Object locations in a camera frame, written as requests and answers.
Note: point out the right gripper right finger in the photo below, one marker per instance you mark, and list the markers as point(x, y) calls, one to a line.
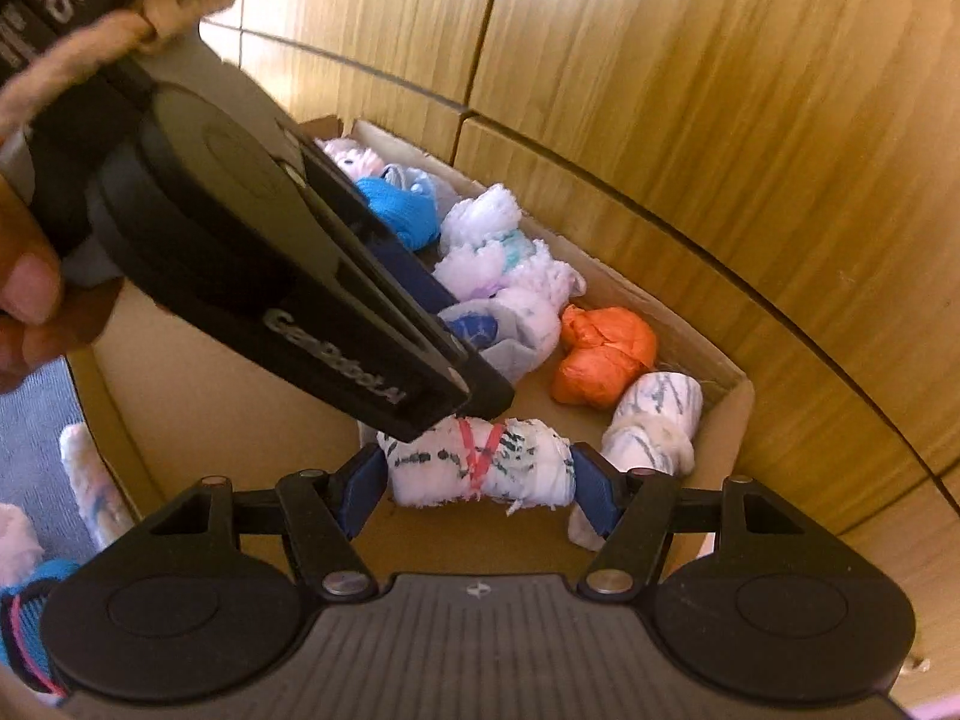
point(633, 513)

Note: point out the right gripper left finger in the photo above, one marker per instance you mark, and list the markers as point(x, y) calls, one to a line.
point(322, 514)

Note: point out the white sock roll red band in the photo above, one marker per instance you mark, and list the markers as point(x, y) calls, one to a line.
point(521, 463)

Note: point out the white pastel fluffy sock roll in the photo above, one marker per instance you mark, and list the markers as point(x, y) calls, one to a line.
point(20, 550)

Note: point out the person's left hand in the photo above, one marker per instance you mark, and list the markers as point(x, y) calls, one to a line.
point(42, 317)

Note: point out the white sock with blue patch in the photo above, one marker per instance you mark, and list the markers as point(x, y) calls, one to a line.
point(516, 331)

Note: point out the white grey patterned sock roll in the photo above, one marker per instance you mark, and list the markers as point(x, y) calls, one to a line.
point(654, 425)

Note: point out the cardboard box tray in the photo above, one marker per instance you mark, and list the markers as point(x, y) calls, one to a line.
point(167, 405)

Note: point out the orange sock ball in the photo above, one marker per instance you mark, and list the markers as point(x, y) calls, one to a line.
point(606, 350)

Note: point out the white light-blue fluffy sock roll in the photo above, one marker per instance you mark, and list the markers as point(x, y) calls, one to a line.
point(484, 250)

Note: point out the bright blue sock ball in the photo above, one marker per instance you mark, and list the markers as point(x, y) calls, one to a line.
point(411, 216)

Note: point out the pink fluffy sock with eyes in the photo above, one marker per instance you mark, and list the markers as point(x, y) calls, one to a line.
point(353, 158)

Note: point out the grey blue sock ball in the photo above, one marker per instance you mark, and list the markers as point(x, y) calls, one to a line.
point(414, 179)

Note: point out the white fluffy sock on bed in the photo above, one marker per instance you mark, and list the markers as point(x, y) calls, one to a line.
point(100, 504)

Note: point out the blue pink striped sock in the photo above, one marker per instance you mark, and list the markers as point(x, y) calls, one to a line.
point(23, 651)

